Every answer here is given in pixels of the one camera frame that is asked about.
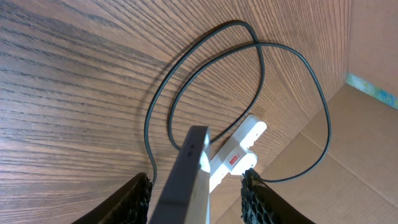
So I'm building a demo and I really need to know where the white power strip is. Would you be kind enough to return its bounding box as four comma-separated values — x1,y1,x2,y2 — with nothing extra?
210,114,267,192

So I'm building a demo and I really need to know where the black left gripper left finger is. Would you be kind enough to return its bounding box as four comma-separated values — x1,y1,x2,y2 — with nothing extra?
73,172,152,224

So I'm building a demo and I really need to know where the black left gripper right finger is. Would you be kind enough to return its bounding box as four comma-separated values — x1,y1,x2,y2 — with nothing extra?
241,168,315,224

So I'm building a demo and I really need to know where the white charger adapter plug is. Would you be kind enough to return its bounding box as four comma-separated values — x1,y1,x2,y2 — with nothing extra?
230,151,257,175

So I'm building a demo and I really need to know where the blue Galaxy smartphone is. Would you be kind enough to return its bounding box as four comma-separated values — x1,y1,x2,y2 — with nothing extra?
150,126,210,224

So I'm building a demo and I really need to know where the black charging cable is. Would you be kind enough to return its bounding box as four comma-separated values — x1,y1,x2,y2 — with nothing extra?
143,20,332,184

